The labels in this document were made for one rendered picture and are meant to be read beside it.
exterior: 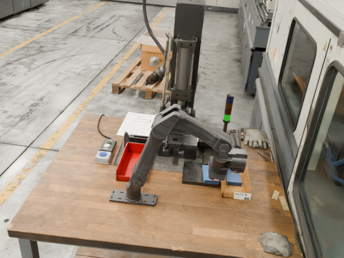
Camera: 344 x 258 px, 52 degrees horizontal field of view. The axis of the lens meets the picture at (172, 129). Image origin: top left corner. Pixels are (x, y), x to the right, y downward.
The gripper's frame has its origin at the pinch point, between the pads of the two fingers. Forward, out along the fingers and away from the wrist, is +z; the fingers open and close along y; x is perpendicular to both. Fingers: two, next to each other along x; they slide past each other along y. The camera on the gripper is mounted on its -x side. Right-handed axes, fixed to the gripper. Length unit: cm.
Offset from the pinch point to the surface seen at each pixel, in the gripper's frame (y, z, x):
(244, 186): 0.6, 10.1, -15.7
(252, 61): 260, 200, -78
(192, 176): 3.3, 10.1, 8.9
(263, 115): 96, 87, -52
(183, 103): 35.2, -3.4, 16.1
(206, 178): 2.7, 9.3, 2.4
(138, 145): 21.3, 17.4, 36.7
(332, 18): 53, -47, -41
